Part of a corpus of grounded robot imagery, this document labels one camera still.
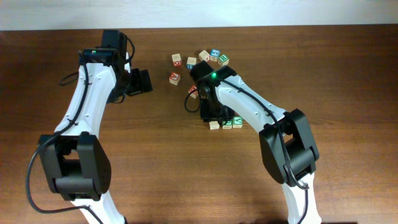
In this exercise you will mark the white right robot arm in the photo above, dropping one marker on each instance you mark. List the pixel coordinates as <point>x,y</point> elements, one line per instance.
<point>288,148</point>

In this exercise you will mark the green letter R block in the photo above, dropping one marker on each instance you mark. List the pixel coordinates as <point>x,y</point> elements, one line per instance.
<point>223,60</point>

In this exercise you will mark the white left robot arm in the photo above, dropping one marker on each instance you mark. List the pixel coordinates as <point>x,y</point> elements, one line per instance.
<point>75,164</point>

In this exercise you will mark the blue number five block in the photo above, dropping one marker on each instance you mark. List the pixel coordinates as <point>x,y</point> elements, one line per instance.
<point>214,55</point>

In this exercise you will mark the green letter B block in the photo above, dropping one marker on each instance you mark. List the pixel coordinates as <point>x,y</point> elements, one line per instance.
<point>227,125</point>

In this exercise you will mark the plain top wooden block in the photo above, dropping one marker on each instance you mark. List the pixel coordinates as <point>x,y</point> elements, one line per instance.
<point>204,56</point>

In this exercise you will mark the red letter C block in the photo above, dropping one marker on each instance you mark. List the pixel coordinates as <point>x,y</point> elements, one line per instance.
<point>176,60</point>

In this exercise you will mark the red letter E block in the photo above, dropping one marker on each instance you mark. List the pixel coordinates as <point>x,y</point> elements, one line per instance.
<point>193,92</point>

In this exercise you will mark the blue letter wooden block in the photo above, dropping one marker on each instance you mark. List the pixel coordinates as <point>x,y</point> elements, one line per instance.
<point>191,61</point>

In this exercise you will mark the green letter V block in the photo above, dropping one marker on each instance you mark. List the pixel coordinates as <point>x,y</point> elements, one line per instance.
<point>237,122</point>

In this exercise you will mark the red letter A block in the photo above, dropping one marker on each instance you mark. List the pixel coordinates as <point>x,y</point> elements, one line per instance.
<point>174,78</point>

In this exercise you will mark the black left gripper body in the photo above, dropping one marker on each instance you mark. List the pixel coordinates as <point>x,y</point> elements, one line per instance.
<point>135,84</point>

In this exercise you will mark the plain face number block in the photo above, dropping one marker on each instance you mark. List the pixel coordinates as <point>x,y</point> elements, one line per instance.
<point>214,125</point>

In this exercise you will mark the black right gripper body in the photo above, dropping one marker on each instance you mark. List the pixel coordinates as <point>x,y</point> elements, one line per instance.
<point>214,112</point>

